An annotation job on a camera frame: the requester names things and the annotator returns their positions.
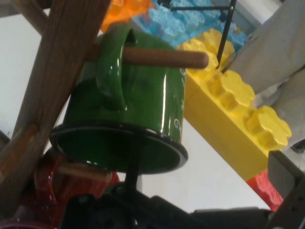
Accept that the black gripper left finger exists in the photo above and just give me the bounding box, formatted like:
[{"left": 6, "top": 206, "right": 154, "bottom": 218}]
[{"left": 61, "top": 164, "right": 191, "bottom": 229}]

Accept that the red giant building block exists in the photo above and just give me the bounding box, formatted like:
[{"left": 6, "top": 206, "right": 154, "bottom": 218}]
[{"left": 246, "top": 168, "right": 285, "bottom": 213}]

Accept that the big orange toy block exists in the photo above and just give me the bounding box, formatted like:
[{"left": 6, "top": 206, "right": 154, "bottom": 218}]
[{"left": 100, "top": 0, "right": 153, "bottom": 33}]

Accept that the big light blue toy block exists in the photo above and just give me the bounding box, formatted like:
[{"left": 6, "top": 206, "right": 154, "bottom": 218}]
[{"left": 130, "top": 0, "right": 248, "bottom": 48}]

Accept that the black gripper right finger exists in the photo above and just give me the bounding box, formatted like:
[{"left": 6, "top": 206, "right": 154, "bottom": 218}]
[{"left": 193, "top": 150, "right": 305, "bottom": 229}]

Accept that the brown wooden mug tree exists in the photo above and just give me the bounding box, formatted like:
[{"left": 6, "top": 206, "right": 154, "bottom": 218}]
[{"left": 0, "top": 0, "right": 210, "bottom": 219}]

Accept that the red ceramic mug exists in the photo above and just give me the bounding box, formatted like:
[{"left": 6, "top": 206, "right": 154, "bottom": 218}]
[{"left": 0, "top": 147, "right": 120, "bottom": 229}]

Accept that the big yellow toy block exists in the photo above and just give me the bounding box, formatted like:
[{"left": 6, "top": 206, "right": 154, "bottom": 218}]
[{"left": 175, "top": 28, "right": 292, "bottom": 182}]

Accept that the green enamel mug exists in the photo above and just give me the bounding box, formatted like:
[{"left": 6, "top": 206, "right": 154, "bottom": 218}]
[{"left": 49, "top": 23, "right": 189, "bottom": 174}]

